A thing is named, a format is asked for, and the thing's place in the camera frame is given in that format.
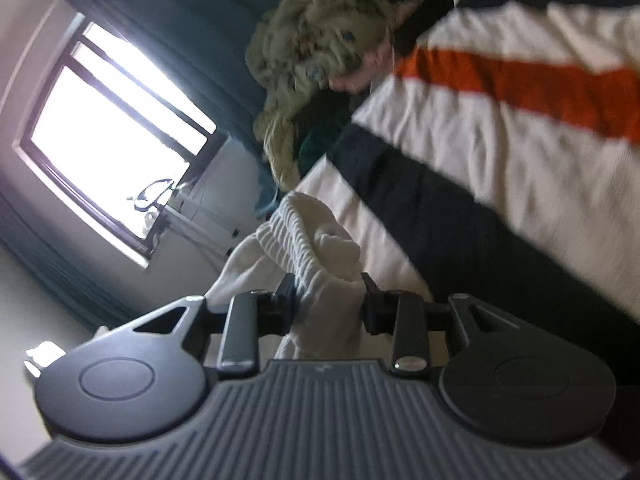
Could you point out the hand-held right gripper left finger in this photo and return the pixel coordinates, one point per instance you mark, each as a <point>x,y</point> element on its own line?
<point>282,305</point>

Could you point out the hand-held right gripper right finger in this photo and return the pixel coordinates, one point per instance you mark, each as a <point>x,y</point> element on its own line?
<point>372,305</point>

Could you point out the white pants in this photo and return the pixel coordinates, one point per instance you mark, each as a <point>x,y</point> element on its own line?
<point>310,240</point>

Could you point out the white cabinet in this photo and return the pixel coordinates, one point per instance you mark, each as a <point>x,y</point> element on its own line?
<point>220,200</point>

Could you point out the dark green cloth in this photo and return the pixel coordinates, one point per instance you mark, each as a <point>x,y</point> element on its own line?
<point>317,142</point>

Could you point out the orange black white striped blanket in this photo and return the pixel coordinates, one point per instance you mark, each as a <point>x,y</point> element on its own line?
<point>500,150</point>

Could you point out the pink cloth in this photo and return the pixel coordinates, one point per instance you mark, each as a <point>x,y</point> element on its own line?
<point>360,72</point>

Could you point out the window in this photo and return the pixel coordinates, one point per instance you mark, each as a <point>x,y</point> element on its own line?
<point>110,125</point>

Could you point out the teal curtain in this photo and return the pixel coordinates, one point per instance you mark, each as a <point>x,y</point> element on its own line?
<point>170,40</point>

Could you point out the black cloth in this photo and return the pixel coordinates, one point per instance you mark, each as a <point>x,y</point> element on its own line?
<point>425,15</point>

